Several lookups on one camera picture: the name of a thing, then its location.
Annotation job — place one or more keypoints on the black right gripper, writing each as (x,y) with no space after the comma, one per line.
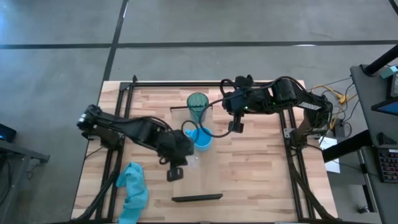
(237,99)

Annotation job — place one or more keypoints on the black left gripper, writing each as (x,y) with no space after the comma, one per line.
(175,147)

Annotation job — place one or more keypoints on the blue plastic mug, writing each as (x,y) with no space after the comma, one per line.
(204,141)

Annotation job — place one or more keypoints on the teal ribbed plastic tumbler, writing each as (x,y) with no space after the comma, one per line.
(197,104)

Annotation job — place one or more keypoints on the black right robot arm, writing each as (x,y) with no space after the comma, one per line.
(289,93)

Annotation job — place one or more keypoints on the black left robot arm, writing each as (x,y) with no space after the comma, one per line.
(124,126)

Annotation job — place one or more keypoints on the teal cloth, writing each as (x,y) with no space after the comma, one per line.
(133,189)

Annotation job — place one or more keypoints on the white paper sheet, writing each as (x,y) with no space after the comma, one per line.
(331,155)

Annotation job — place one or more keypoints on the black desk beam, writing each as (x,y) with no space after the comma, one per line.
(345,146)

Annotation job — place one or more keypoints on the grey desk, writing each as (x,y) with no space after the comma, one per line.
(370,109)

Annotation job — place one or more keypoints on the small black triangular stand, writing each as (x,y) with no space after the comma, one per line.
(385,139)

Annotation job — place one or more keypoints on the blue tablet screen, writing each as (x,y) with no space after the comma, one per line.
(388,108)

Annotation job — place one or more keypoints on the black keyboard with coloured keys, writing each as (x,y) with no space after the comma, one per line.
(388,166)

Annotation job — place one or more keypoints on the black slanted pole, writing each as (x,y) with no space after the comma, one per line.
(382,60)

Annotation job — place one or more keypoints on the small teal box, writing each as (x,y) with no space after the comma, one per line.
(389,71)

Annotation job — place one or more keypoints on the grey side table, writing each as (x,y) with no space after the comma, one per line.
(12,161)

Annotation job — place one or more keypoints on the black device with blue light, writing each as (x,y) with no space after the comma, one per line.
(6,132)

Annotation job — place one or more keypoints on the black aluminium table frame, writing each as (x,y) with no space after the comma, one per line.
(174,84)

